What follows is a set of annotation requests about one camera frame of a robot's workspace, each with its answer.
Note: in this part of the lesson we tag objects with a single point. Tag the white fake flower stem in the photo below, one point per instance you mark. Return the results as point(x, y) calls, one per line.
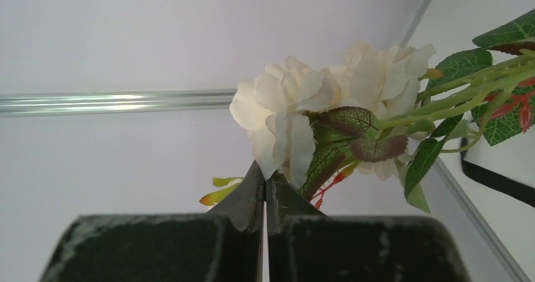
point(387, 113)

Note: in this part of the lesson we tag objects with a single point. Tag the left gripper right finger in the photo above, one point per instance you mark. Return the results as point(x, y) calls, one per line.
point(308, 245)

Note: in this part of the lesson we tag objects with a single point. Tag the aluminium frame rail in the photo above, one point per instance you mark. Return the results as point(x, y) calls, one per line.
point(22, 105)

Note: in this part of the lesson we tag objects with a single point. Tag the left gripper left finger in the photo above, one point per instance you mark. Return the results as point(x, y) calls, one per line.
point(222, 244)

